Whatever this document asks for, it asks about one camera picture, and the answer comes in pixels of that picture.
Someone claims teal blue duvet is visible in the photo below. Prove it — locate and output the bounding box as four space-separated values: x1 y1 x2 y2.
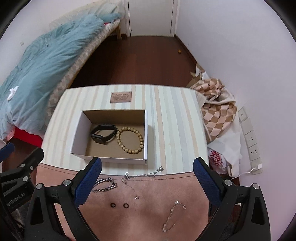
0 12 122 141

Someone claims white wall socket strip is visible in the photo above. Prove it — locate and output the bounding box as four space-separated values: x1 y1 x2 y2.
238 107 262 175

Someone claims silver pendant necklace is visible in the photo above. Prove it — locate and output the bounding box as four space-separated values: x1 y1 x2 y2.
121 166 164 200

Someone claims silver disc charm bracelet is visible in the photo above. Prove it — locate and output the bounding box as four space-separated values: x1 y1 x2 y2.
162 200 187 233

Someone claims thick silver chain bracelet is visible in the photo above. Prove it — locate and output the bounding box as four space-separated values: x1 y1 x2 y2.
91 177 118 193

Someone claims black smart watch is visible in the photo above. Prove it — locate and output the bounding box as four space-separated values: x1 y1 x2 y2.
90 124 117 145

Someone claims wooden bead bracelet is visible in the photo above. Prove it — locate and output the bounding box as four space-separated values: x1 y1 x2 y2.
116 126 145 155

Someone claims brown label patch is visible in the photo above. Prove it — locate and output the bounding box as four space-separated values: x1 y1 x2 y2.
110 91 132 103

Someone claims white bag red print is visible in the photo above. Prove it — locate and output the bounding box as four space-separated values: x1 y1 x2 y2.
208 148 229 174

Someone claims white door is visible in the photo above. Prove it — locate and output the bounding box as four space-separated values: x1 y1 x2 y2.
124 0 180 37

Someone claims checkered beige pink cloth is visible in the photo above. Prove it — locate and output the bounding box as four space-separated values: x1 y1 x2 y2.
190 78 237 144

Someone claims white cardboard box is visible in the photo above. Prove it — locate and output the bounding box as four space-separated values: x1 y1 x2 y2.
70 109 148 165

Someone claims white charger cable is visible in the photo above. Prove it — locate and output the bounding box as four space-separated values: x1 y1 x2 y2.
230 163 263 180

